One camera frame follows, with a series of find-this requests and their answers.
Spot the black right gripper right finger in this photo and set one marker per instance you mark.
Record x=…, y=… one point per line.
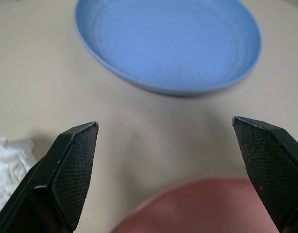
x=272, y=165

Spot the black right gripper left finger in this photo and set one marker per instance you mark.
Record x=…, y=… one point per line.
x=66, y=174

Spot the crumpled white tissue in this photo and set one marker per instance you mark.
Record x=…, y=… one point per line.
x=10, y=165

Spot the pink round plate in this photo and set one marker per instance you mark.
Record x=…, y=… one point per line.
x=207, y=208

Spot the blue round plate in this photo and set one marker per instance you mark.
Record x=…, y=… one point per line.
x=168, y=46

